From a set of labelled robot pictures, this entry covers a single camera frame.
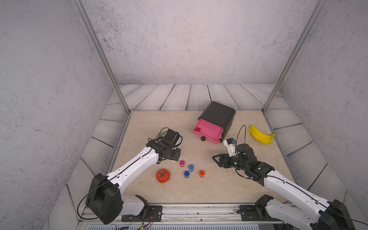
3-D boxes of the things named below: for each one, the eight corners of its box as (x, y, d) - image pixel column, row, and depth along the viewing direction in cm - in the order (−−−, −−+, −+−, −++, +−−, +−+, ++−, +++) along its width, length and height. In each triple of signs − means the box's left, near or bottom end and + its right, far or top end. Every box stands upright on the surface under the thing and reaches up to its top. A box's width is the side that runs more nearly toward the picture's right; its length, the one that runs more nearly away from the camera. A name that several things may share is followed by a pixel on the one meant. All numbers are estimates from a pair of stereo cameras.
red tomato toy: (157, 183, 85) (155, 179, 80) (158, 172, 89) (156, 168, 84) (169, 182, 85) (168, 179, 80) (170, 172, 89) (169, 168, 84)
